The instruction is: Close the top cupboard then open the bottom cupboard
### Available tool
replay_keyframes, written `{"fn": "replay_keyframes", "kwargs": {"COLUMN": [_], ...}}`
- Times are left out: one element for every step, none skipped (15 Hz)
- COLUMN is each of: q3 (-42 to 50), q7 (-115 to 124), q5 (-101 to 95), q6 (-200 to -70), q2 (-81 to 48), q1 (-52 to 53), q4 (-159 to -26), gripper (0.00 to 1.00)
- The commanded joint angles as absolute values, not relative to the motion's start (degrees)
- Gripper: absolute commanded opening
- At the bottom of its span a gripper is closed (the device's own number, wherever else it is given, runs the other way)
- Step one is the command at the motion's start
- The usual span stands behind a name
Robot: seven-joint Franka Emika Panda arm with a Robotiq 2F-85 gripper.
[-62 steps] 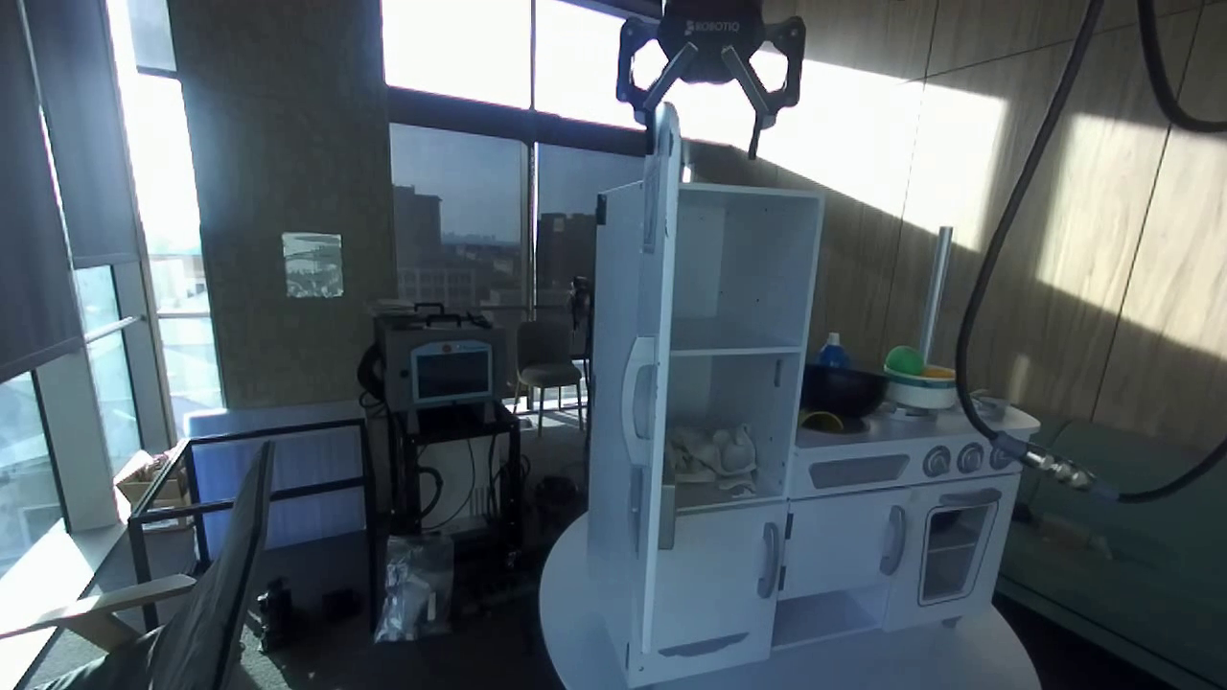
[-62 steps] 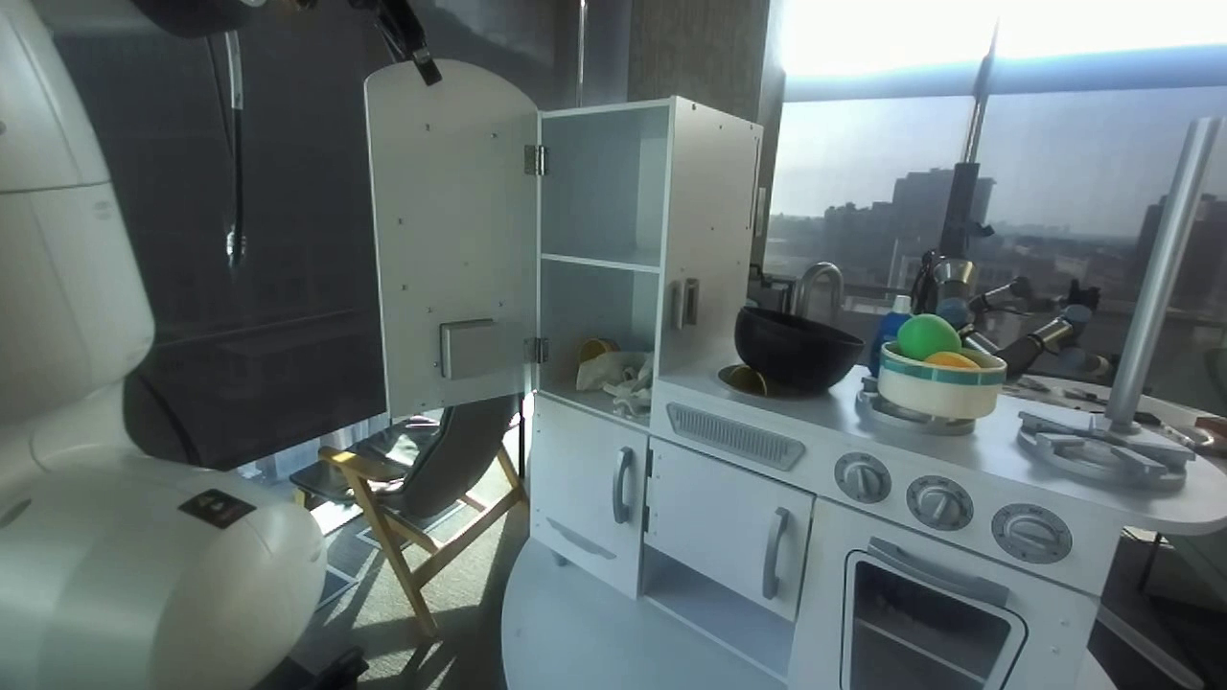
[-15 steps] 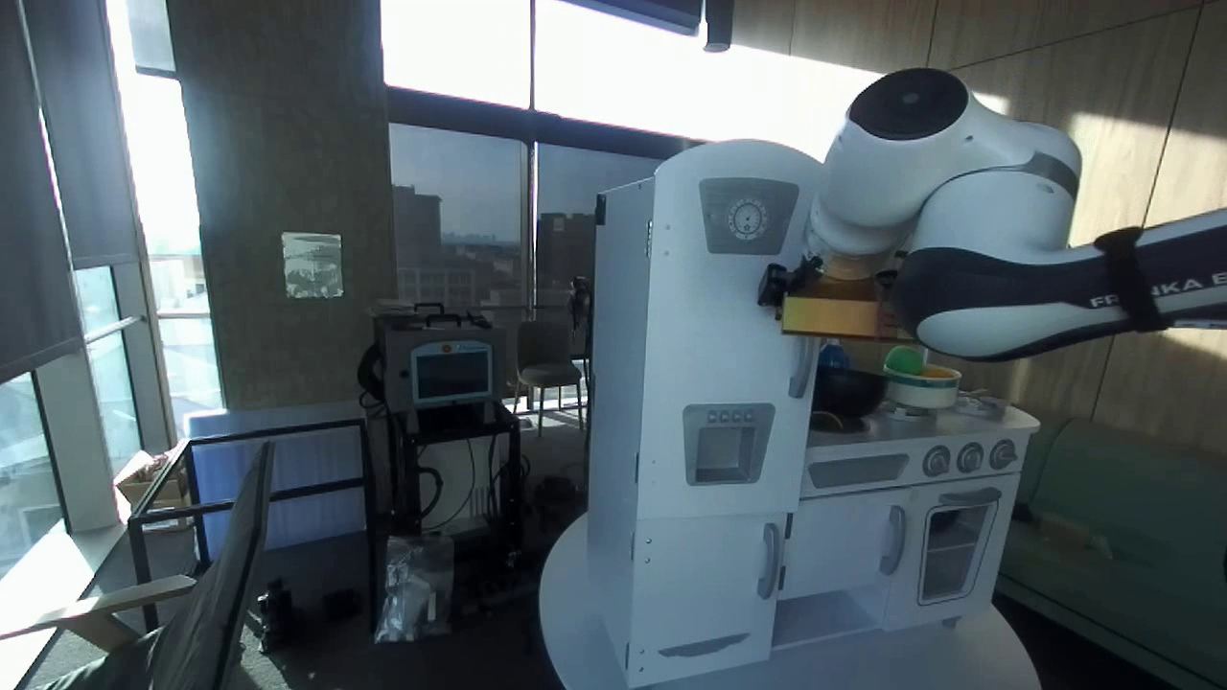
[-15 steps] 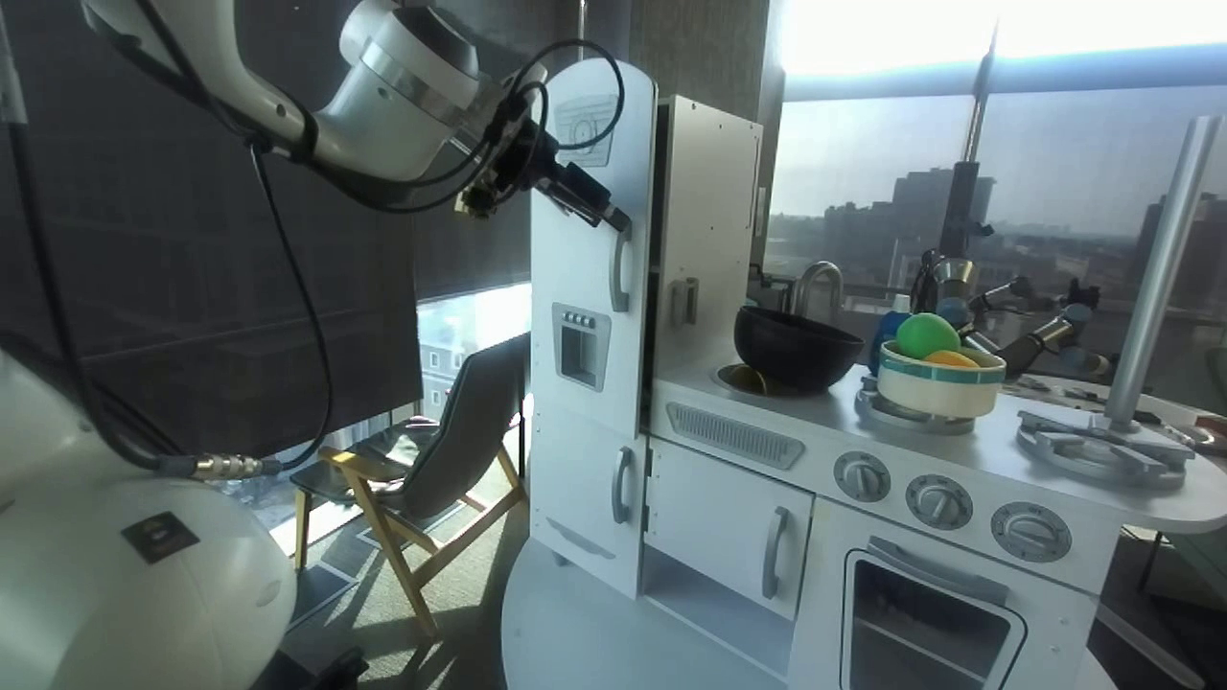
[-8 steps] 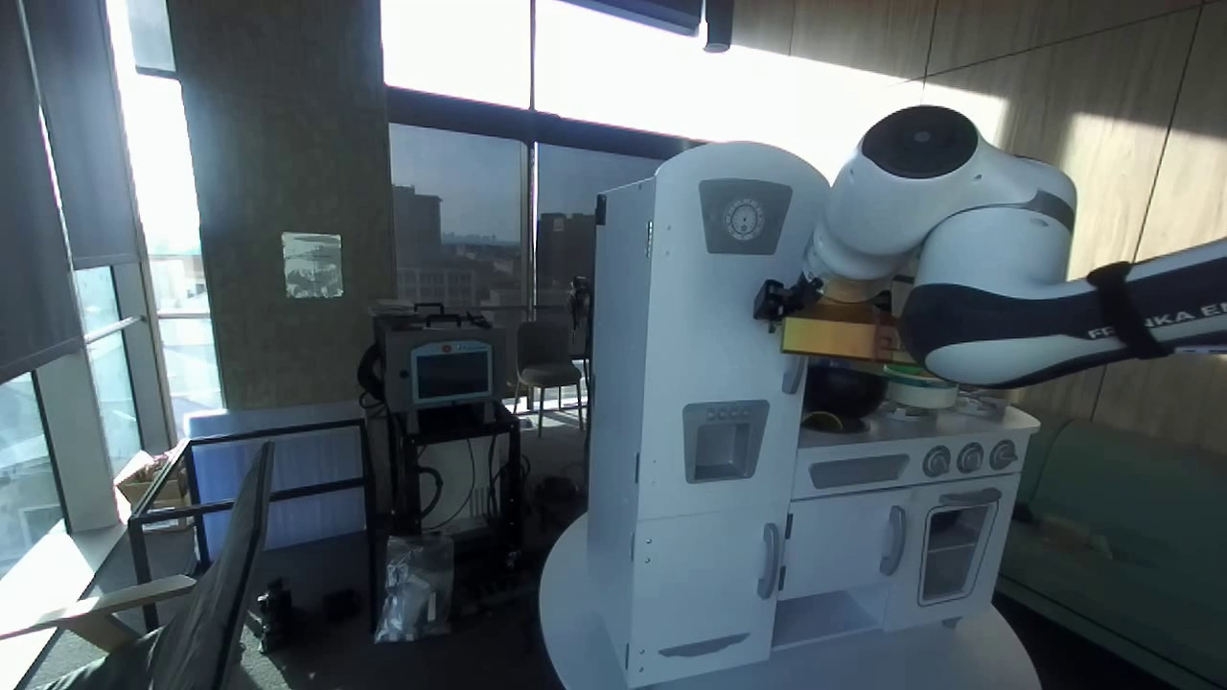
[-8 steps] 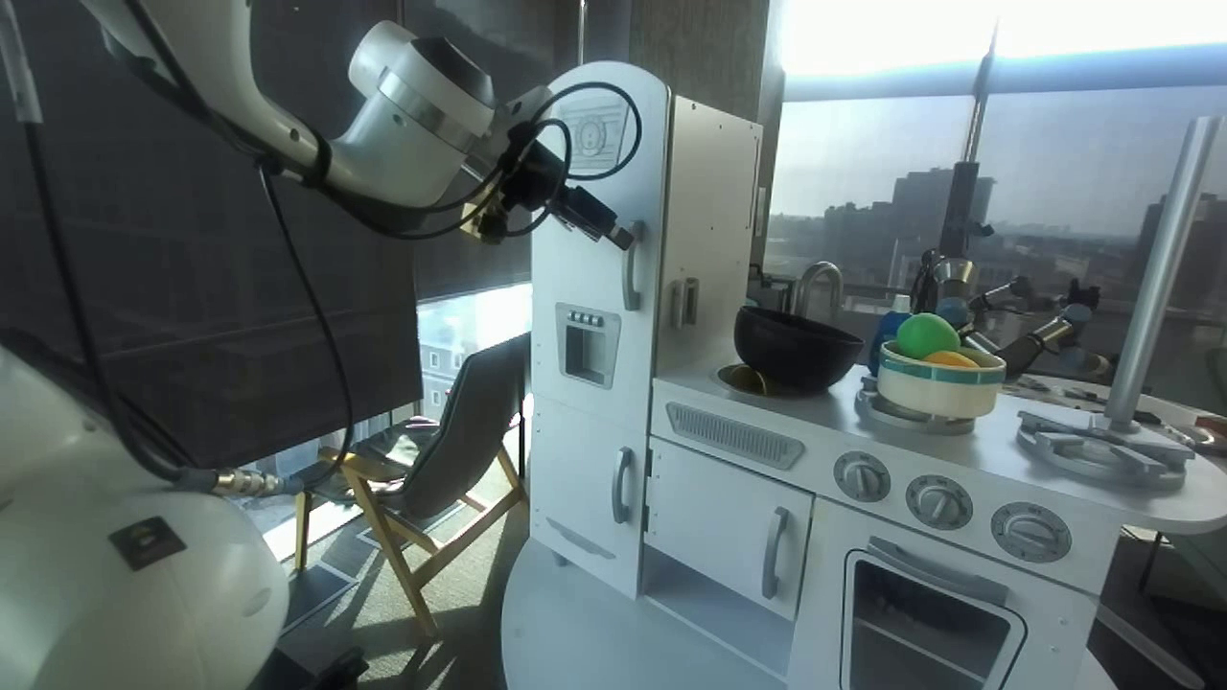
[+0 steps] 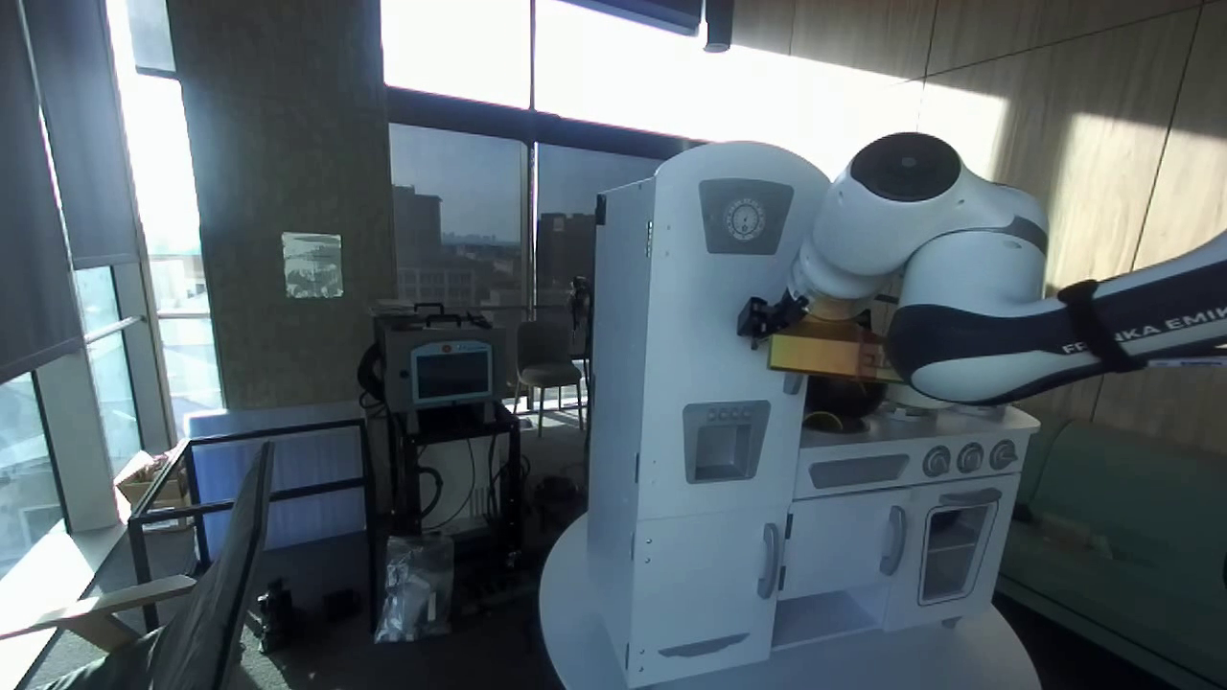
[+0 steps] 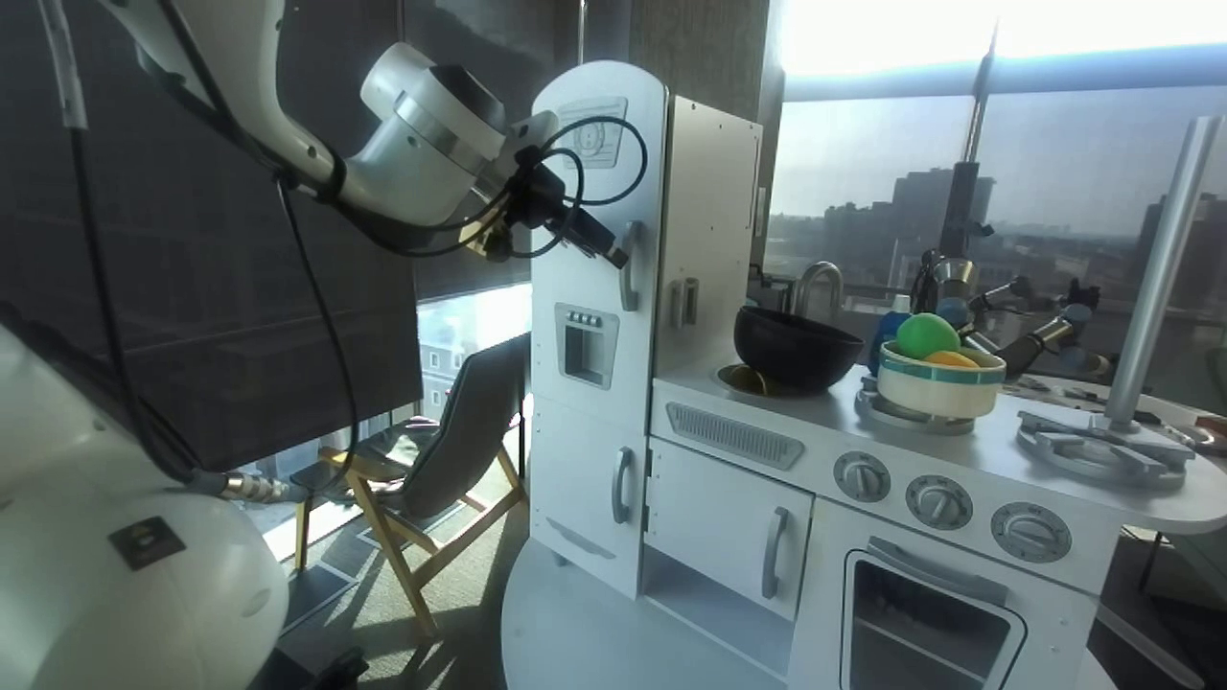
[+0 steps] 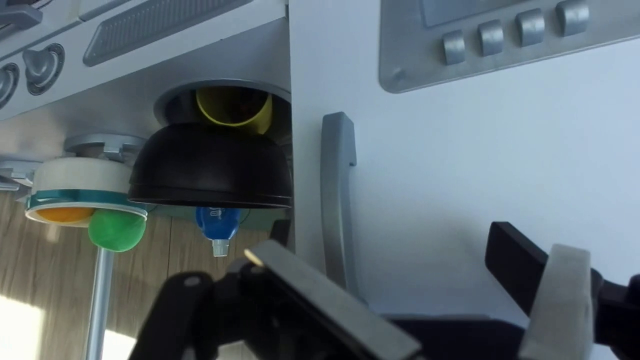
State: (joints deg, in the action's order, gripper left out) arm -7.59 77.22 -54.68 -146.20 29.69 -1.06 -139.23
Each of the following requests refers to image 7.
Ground black office chair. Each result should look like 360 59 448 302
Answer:
507 313 595 428

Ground dark window blind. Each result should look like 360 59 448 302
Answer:
0 0 145 389

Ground black metal frame table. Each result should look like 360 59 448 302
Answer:
126 414 385 634

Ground white sink cupboard door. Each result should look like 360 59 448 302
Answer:
784 490 920 607

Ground cardboard box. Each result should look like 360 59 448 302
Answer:
111 445 195 519

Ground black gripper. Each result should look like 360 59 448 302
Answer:
736 289 817 350

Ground black equipment cart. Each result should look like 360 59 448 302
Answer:
360 398 528 644

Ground white toy kitchen unit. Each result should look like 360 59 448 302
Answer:
582 137 1046 690

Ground grey monitor device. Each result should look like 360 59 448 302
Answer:
371 309 507 418

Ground small wall poster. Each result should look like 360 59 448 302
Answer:
279 231 351 307

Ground short white fridge cupboard door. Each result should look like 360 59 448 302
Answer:
624 502 799 688

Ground white oven door with window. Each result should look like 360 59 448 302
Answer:
908 474 1024 615

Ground tall white fridge cupboard door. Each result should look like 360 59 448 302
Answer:
642 141 838 520

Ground yellow wooden block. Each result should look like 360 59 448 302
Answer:
762 322 903 384

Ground clear plastic bag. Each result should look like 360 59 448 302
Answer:
371 534 459 647

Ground small black floor object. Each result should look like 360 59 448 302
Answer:
246 579 311 653

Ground green sofa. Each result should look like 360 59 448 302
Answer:
992 418 1227 690

